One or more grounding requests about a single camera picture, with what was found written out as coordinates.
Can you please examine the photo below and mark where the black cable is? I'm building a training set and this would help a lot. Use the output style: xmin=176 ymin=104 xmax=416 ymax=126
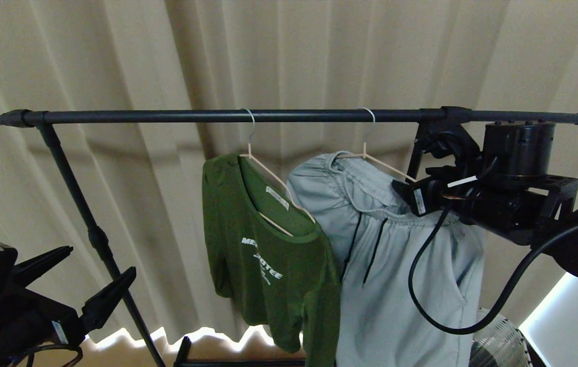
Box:
xmin=409 ymin=204 xmax=578 ymax=335
xmin=11 ymin=344 xmax=84 ymax=367

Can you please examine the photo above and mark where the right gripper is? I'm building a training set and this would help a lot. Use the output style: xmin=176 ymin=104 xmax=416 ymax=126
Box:
xmin=392 ymin=177 xmax=474 ymax=219

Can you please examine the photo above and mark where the black clothes rack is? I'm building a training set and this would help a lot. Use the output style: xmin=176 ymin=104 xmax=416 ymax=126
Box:
xmin=0 ymin=106 xmax=578 ymax=367

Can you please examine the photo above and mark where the pale grey garment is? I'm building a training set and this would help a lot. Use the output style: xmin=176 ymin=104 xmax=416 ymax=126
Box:
xmin=287 ymin=151 xmax=486 ymax=367

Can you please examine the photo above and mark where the green long-sleeved shirt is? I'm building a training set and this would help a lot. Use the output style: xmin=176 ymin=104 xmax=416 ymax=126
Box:
xmin=202 ymin=154 xmax=341 ymax=354

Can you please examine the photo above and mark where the white laundry basket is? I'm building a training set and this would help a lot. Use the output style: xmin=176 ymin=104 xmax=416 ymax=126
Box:
xmin=467 ymin=307 xmax=532 ymax=367

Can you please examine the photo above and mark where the beige curtain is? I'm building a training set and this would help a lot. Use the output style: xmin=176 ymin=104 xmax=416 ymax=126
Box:
xmin=0 ymin=0 xmax=578 ymax=352

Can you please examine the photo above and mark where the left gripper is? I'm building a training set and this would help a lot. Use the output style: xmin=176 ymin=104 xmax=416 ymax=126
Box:
xmin=0 ymin=246 xmax=138 ymax=367

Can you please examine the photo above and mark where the pink clothes hanger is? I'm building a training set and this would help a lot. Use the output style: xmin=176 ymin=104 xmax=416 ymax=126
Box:
xmin=240 ymin=109 xmax=316 ymax=238
xmin=337 ymin=108 xmax=417 ymax=182

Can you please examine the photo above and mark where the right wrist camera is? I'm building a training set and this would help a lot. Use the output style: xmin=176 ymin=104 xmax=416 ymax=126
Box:
xmin=416 ymin=125 xmax=483 ymax=179

